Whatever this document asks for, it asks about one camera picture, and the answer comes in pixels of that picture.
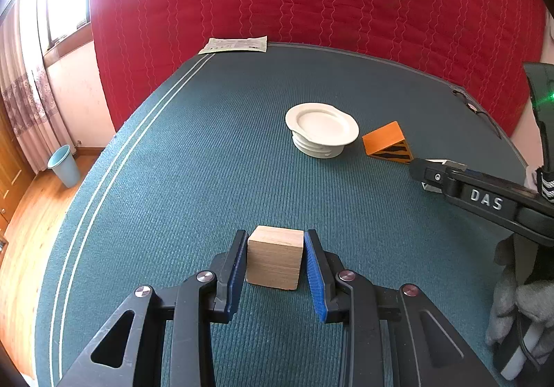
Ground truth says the teal carpet mat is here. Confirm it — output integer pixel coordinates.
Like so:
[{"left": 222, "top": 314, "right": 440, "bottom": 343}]
[{"left": 35, "top": 42, "right": 531, "bottom": 387}]

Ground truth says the stack of white plates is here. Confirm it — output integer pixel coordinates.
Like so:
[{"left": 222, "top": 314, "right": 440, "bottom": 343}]
[{"left": 285, "top": 102, "right": 360, "bottom": 159}]

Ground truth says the printed paper leaflet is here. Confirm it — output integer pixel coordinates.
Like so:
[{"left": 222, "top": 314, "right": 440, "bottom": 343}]
[{"left": 198, "top": 36, "right": 268, "bottom": 55}]

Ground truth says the orange black-striped triangular block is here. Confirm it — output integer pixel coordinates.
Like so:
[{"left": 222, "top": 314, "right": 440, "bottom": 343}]
[{"left": 362, "top": 121, "right": 414, "bottom": 165}]

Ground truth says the brown wooden door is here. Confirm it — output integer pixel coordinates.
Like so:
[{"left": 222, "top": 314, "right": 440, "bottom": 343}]
[{"left": 0, "top": 106, "right": 35, "bottom": 236}]

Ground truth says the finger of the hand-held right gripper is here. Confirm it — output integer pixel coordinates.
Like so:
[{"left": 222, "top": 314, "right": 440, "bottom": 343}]
[{"left": 409, "top": 157, "right": 462, "bottom": 198}]

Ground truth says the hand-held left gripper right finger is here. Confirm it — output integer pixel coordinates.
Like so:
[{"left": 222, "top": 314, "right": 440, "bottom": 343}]
[{"left": 304, "top": 229, "right": 498, "bottom": 387}]

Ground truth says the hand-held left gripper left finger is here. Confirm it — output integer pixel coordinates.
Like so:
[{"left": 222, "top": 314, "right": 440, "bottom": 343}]
[{"left": 56, "top": 229, "right": 247, "bottom": 387}]

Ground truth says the light blue wastebasket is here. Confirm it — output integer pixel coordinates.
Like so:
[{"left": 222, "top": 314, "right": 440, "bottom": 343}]
[{"left": 47, "top": 145, "right": 82, "bottom": 189}]

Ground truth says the person's right hand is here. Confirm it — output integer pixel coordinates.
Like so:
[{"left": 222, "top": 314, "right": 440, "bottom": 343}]
[{"left": 485, "top": 235, "right": 554, "bottom": 353}]

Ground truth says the pink patterned curtain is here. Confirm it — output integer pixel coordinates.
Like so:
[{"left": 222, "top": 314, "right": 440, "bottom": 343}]
[{"left": 0, "top": 0, "right": 53, "bottom": 173}]

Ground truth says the light wooden block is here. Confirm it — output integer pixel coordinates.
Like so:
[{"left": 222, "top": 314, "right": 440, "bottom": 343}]
[{"left": 245, "top": 225, "right": 305, "bottom": 290}]

